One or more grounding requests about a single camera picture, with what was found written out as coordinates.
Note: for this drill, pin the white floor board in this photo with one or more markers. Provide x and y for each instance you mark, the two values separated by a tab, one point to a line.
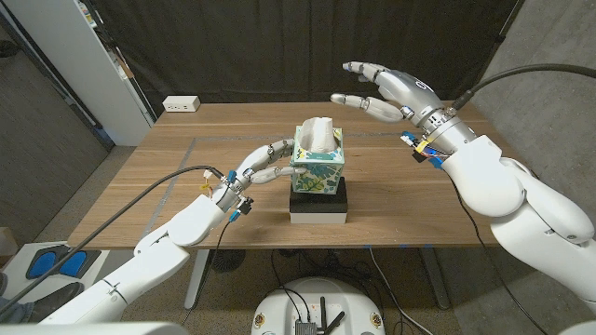
18	284

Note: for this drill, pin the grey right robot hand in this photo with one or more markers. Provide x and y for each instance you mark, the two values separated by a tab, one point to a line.
410	95

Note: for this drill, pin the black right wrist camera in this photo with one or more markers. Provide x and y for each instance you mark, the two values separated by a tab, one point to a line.
419	156

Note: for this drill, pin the teal floral tissue box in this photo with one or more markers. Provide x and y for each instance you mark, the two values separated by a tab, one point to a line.
321	177

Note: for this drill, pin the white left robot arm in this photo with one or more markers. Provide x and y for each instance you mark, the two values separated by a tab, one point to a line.
186	225

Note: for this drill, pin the blue foot pedal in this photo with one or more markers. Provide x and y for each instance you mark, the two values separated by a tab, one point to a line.
73	263
42	263

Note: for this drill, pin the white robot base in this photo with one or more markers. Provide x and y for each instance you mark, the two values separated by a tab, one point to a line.
279	307

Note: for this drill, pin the blue jeans leg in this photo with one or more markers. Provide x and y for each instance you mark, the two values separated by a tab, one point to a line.
14	312

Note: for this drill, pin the black curtain backdrop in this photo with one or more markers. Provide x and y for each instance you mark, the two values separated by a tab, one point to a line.
279	46

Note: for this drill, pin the black antenna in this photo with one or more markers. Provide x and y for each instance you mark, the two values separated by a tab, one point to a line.
322	312
336	322

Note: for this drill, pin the white cabinet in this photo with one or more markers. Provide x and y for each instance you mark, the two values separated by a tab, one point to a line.
70	51

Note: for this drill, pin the black round fan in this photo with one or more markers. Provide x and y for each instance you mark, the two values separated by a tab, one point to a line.
226	259

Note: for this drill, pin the white power strip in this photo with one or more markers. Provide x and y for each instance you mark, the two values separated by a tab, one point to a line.
180	103

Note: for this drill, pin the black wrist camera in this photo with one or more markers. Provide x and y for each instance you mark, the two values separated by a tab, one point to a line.
419	156
244	205

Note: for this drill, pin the black backdrop pole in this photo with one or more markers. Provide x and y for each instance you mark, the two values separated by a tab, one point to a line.
500	37

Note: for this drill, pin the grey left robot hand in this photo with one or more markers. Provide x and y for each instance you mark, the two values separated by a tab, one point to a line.
253	165

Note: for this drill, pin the grey table leg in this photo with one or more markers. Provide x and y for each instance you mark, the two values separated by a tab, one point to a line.
435	279
198	279

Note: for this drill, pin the blue right wrist plug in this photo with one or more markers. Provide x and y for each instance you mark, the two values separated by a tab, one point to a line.
436	163

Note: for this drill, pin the white tissue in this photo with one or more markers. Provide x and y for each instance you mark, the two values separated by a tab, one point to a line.
319	135

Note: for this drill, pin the grey mini computer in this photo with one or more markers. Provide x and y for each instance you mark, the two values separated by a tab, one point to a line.
305	328

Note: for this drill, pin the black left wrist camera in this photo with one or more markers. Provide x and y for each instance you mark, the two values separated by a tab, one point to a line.
244	205

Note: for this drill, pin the cardboard box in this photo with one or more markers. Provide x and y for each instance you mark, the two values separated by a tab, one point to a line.
7	244

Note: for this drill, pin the black box with white base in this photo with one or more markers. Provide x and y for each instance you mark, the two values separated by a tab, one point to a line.
319	205

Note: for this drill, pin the blue wrist plug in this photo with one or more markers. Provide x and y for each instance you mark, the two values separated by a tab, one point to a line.
436	163
234	215

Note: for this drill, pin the black leather shoe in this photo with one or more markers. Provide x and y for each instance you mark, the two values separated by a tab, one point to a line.
56	300

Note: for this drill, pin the blue left wrist plug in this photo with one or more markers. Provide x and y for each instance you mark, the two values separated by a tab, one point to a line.
234	215

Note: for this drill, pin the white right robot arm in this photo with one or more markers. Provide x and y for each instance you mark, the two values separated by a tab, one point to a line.
489	181

